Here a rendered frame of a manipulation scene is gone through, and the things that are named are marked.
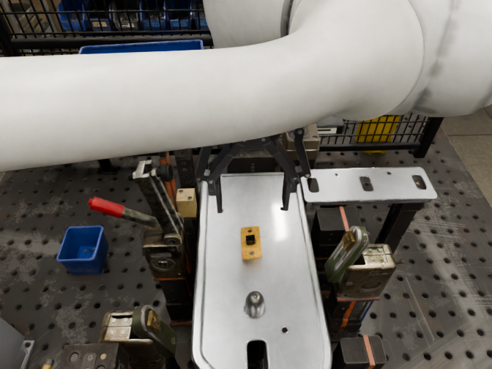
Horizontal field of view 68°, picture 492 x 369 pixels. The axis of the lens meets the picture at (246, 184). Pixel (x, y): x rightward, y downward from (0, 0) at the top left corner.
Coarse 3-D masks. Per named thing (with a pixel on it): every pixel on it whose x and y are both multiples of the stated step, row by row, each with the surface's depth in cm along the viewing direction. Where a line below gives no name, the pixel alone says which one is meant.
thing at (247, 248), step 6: (246, 228) 72; (252, 228) 72; (258, 228) 72; (246, 234) 71; (252, 234) 71; (258, 234) 70; (246, 240) 68; (252, 240) 68; (258, 240) 69; (246, 246) 68; (252, 246) 68; (258, 246) 68; (246, 252) 67; (258, 252) 67; (246, 258) 66; (252, 258) 66
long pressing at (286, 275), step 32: (224, 192) 80; (256, 192) 80; (224, 224) 74; (256, 224) 74; (288, 224) 74; (224, 256) 69; (288, 256) 69; (224, 288) 64; (256, 288) 64; (288, 288) 64; (320, 288) 65; (192, 320) 60; (224, 320) 60; (256, 320) 60; (288, 320) 60; (320, 320) 61; (192, 352) 57; (224, 352) 57; (288, 352) 57; (320, 352) 57
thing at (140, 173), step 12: (144, 168) 54; (156, 168) 55; (168, 168) 54; (132, 180) 55; (144, 180) 53; (156, 180) 58; (168, 180) 54; (144, 192) 55; (156, 192) 55; (156, 204) 58; (168, 204) 62; (156, 216) 60; (168, 216) 60; (168, 228) 62; (180, 228) 67
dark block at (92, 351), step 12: (72, 348) 46; (84, 348) 46; (96, 348) 46; (108, 348) 46; (120, 348) 47; (60, 360) 45; (72, 360) 45; (84, 360) 45; (96, 360) 45; (108, 360) 45; (120, 360) 47
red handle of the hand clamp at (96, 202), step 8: (96, 200) 59; (104, 200) 60; (96, 208) 59; (104, 208) 59; (112, 208) 60; (120, 208) 60; (120, 216) 61; (128, 216) 61; (136, 216) 62; (144, 216) 63; (144, 224) 63; (152, 224) 63; (176, 224) 66
